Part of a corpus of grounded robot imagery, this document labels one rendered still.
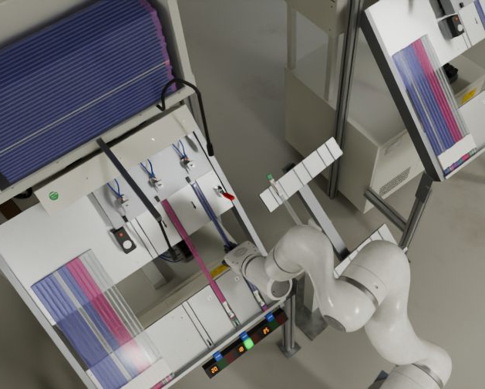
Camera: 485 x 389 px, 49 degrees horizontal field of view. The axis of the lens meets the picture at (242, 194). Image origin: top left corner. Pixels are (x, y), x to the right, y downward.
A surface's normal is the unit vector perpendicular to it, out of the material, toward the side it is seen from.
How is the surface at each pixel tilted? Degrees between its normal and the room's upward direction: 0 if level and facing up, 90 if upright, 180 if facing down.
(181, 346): 48
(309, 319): 0
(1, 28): 90
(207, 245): 0
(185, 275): 0
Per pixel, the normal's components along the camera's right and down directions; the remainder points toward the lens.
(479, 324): -0.07, -0.54
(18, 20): 0.59, 0.65
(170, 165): 0.38, 0.11
